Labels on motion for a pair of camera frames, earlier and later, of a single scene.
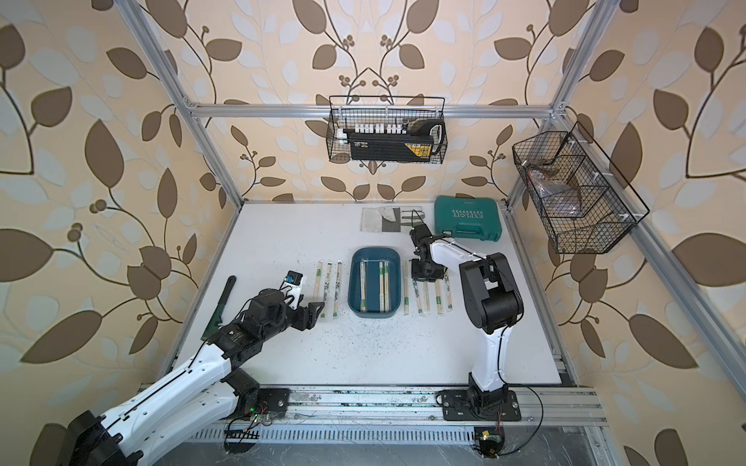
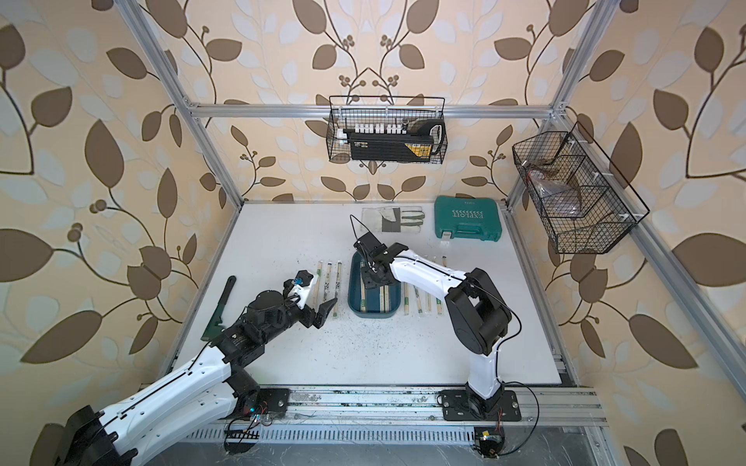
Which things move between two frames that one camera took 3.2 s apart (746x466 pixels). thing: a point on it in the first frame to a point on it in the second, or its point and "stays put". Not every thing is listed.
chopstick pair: x=318 y=280 stays put
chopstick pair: x=406 y=287 stays put
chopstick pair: x=362 y=286 stays put
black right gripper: x=419 y=276 to x=368 y=282
